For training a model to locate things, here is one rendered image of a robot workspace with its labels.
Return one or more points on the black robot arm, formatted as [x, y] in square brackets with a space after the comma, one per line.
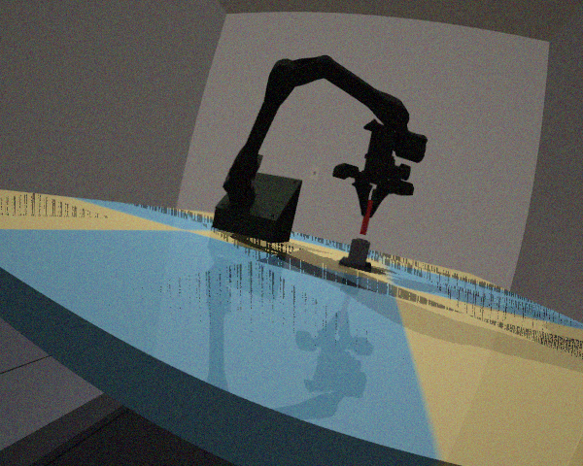
[392, 135]

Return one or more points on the red peg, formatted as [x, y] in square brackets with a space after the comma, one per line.
[366, 218]

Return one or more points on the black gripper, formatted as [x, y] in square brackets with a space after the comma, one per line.
[363, 181]

